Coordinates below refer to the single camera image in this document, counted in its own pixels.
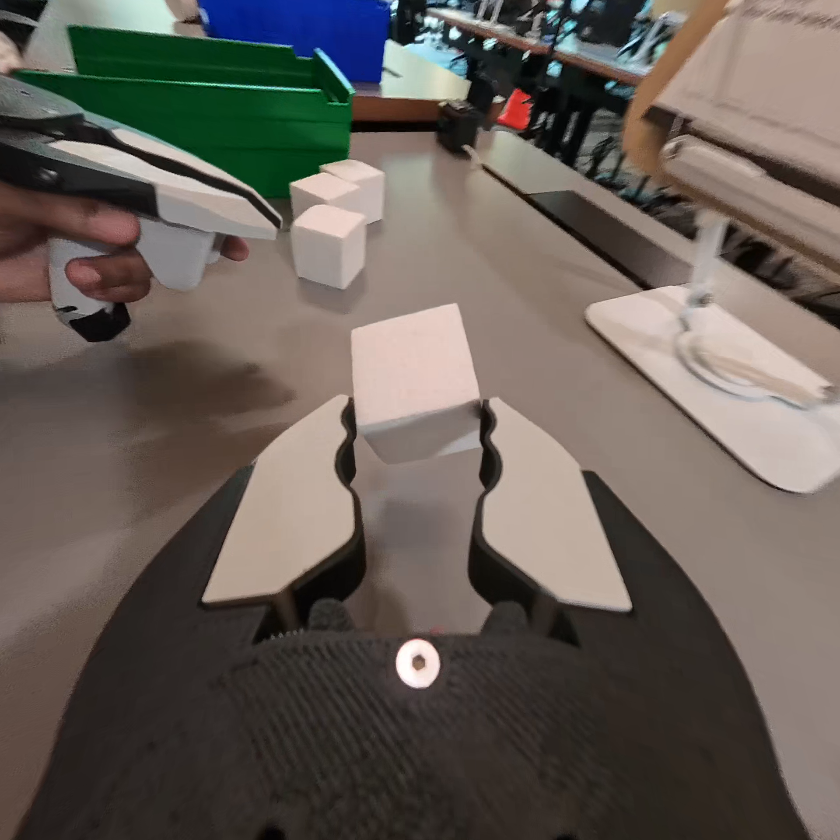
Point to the person's left hand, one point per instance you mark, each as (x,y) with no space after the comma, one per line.
(65,223)

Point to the red object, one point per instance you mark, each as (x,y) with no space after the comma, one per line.
(515,108)

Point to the white laptop stand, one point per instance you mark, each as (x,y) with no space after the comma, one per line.
(656,348)

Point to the blue plastic bin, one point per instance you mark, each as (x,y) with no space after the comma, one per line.
(295,33)

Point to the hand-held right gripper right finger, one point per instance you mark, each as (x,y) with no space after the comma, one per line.
(551,525)

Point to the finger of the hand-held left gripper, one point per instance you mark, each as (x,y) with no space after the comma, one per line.
(170,156)
(210,210)

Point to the green plastic bin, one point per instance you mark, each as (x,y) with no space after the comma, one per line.
(197,124)

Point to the black camera device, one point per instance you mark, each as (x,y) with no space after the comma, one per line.
(459,124)

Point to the long brown desk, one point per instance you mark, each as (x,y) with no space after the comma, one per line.
(590,62)

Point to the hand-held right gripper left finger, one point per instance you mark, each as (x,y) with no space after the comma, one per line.
(282,518)

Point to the grey desk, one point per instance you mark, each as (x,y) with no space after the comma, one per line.
(459,275)

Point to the pale desk with wooden edge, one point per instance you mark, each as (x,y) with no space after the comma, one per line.
(413,79)

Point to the white foam cube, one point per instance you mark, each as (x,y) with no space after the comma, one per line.
(328,249)
(364,184)
(413,374)
(318,190)

